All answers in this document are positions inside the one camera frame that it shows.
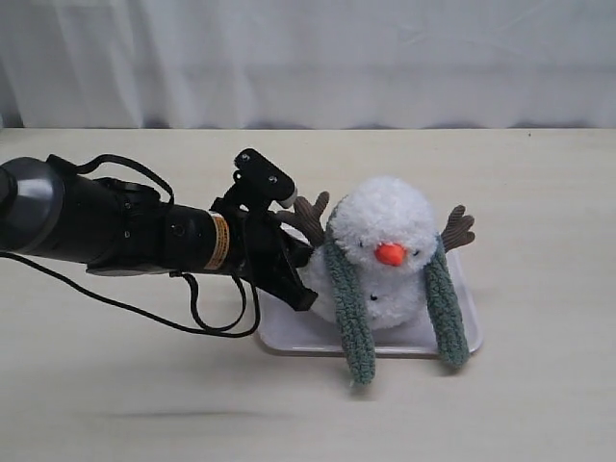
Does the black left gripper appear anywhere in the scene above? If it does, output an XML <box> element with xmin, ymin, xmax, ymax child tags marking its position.
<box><xmin>211</xmin><ymin>184</ymin><xmax>318</xmax><ymax>311</ymax></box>

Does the white plush snowman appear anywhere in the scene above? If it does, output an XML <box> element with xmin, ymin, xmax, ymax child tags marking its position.
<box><xmin>276</xmin><ymin>176</ymin><xmax>475</xmax><ymax>330</ymax></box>

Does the green knitted scarf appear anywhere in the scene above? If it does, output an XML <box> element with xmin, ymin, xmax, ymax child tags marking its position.
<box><xmin>323</xmin><ymin>199</ymin><xmax>471</xmax><ymax>386</ymax></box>

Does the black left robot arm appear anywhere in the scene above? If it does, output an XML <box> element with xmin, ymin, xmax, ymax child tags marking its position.
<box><xmin>1</xmin><ymin>148</ymin><xmax>317</xmax><ymax>312</ymax></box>

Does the white rectangular tray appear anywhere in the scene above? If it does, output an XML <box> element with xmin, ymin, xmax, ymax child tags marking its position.
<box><xmin>258</xmin><ymin>251</ymin><xmax>476</xmax><ymax>358</ymax></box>

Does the white curtain backdrop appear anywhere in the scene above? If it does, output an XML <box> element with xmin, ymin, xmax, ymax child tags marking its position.
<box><xmin>1</xmin><ymin>1</ymin><xmax>615</xmax><ymax>129</ymax></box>

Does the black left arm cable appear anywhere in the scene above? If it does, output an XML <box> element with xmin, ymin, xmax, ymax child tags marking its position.
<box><xmin>0</xmin><ymin>153</ymin><xmax>261</xmax><ymax>337</ymax></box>

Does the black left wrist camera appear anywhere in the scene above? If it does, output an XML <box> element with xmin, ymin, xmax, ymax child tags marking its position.
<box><xmin>234</xmin><ymin>147</ymin><xmax>297</xmax><ymax>209</ymax></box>

